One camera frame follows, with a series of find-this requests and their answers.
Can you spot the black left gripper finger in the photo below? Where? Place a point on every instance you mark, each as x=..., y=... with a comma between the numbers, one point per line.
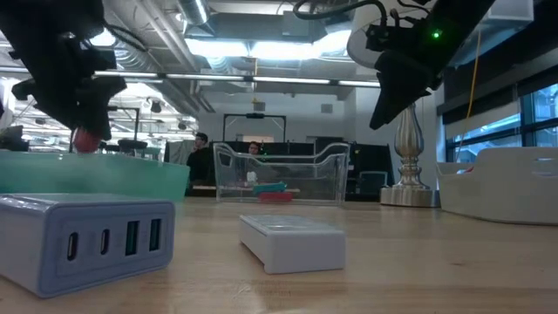
x=72, y=118
x=104, y=122

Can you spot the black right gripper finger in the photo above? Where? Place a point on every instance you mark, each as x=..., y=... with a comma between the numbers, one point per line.
x=401, y=78

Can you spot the blue digital clock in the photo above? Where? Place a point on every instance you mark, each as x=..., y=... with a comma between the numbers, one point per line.
x=268, y=188

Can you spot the red rectangular box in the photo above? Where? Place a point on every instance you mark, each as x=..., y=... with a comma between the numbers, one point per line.
x=275, y=197

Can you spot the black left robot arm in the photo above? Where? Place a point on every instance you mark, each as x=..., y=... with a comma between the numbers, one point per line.
x=43, y=17

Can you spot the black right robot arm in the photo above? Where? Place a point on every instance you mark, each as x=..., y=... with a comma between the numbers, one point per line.
x=466, y=17

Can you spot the dark office chair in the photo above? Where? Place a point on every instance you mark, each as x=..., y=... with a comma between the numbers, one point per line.
x=375, y=181

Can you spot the teal translucent plastic bin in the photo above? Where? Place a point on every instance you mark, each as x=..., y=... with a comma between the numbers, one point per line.
x=131, y=174

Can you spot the silver table lamp white shade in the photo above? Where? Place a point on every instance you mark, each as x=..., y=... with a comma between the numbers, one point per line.
x=410, y=148

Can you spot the black partition screen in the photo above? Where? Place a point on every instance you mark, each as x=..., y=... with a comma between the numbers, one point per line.
x=370, y=157

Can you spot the person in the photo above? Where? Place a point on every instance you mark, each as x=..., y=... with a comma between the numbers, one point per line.
x=254, y=148
x=199, y=165

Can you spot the ceiling light strip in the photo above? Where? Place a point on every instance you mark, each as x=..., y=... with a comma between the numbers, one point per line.
x=290, y=80

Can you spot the grey ceiling unit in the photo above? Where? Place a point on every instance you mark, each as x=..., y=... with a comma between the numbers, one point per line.
x=296, y=24

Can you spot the lavender multiport USB charger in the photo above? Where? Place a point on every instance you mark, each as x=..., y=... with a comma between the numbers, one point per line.
x=87, y=244

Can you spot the clear plastic bin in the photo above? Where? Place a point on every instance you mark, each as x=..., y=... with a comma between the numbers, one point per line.
x=305, y=183

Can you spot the white plastic bin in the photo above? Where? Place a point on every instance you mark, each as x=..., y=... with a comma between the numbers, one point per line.
x=501, y=192

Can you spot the white flat rectangular device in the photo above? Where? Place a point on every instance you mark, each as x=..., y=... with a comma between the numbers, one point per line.
x=292, y=248

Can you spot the black rig frame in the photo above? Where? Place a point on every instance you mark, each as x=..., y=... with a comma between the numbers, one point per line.
x=128, y=108
x=255, y=115

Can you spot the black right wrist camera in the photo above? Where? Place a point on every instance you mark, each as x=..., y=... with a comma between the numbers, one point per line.
x=379, y=37

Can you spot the dark window frame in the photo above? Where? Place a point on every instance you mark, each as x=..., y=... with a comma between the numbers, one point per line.
x=479, y=93

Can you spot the grey wall speaker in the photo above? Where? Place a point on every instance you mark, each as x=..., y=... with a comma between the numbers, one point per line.
x=326, y=108
x=259, y=106

